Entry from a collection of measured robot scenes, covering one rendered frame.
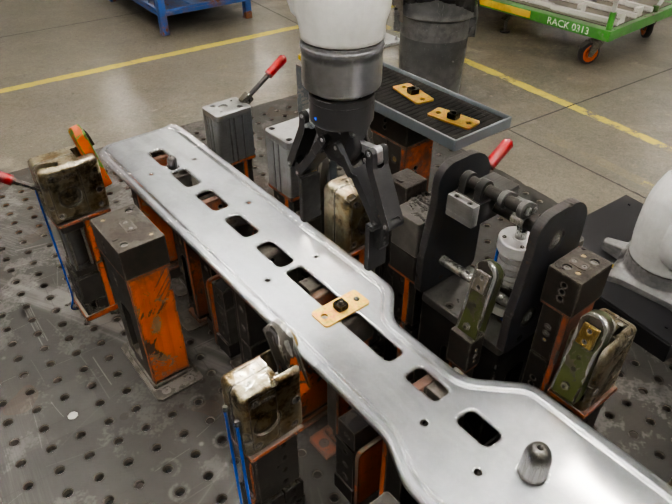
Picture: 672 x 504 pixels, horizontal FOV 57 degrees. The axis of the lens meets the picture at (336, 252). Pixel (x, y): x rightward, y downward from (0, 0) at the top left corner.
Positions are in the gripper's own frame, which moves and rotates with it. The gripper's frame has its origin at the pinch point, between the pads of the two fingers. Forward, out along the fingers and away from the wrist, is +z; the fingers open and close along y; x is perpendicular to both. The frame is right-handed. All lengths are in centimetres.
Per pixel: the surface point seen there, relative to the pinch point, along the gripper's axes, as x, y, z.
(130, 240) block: 18.1, 30.9, 10.6
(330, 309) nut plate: 1.5, 0.5, 13.2
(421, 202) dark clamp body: -20.3, 4.8, 5.8
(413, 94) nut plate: -34.2, 21.7, -2.8
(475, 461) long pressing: 4.0, -29.2, 13.4
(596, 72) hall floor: -353, 158, 114
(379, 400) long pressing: 6.7, -16.0, 13.5
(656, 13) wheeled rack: -417, 158, 87
